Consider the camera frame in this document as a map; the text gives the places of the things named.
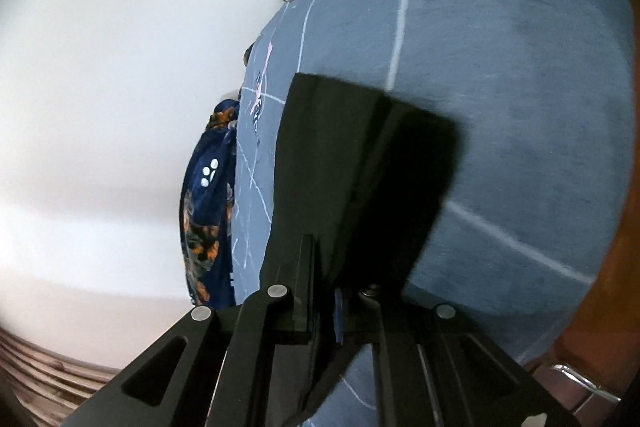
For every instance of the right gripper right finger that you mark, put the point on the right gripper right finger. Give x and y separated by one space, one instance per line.
434 367

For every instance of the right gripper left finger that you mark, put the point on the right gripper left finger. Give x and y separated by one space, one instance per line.
212 368

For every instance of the black pants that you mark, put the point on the black pants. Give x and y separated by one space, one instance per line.
364 175

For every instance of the beige floral curtain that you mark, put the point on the beige floral curtain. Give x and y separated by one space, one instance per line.
49 386

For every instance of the navy dog print blanket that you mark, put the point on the navy dog print blanket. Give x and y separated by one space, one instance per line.
205 210

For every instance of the blue grid bed sheet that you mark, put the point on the blue grid bed sheet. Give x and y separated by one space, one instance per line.
542 92

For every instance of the brown wooden bed frame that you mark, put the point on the brown wooden bed frame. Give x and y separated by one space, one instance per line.
602 341

